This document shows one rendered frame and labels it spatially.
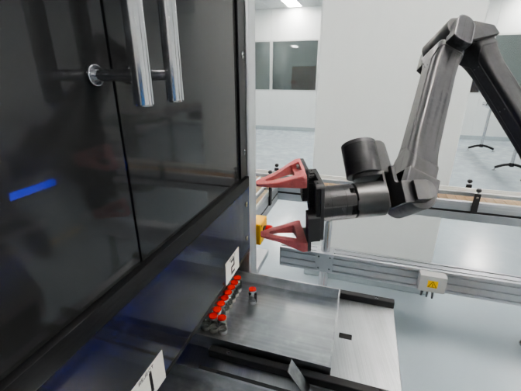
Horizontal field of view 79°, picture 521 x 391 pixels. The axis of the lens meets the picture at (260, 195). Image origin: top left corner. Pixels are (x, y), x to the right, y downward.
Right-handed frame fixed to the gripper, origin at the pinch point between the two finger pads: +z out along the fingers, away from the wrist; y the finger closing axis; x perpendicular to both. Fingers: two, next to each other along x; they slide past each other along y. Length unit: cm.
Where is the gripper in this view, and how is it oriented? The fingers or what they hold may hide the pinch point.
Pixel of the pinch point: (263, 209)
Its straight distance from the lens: 51.6
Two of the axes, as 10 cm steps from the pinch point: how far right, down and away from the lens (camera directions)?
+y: -0.7, -8.7, -4.9
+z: -10.0, 1.0, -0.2
